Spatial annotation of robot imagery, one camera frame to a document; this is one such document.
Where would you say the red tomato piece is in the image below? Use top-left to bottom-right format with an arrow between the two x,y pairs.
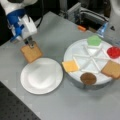
107,47 -> 120,59

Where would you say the white paper plate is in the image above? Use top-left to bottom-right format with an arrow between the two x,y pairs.
20,58 -> 63,94

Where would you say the white divided round tray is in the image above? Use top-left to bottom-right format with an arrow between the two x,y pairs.
63,39 -> 120,85

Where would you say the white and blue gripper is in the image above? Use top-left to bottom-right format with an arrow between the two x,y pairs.
4,6 -> 37,48

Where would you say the green lettuce piece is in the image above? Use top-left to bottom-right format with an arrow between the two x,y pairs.
87,35 -> 101,46

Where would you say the brown toast slice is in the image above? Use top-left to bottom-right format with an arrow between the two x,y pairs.
101,60 -> 120,79
21,45 -> 42,63

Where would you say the yellow cheese slice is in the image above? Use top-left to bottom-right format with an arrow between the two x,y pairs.
62,60 -> 79,72

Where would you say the small orange block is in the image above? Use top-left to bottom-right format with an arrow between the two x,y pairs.
78,26 -> 86,31

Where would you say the grey metal frame fixture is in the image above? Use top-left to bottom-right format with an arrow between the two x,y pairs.
59,0 -> 108,33

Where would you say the brown round patty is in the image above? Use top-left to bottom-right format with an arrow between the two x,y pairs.
80,72 -> 96,85

